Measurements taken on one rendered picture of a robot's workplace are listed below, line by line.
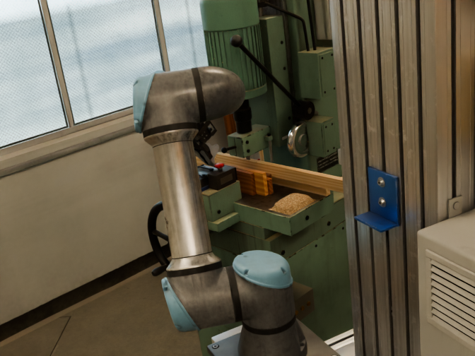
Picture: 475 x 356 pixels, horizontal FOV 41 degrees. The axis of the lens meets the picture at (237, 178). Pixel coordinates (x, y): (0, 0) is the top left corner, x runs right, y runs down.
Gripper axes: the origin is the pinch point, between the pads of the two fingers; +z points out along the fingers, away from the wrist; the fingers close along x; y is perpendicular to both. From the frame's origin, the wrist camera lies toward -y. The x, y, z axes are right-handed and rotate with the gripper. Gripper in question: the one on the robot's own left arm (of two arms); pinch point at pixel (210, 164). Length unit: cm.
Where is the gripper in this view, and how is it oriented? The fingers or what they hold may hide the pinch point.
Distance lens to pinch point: 198.9
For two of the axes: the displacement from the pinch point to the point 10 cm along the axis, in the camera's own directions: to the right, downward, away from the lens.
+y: 5.4, -7.6, 3.7
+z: 4.6, 6.3, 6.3
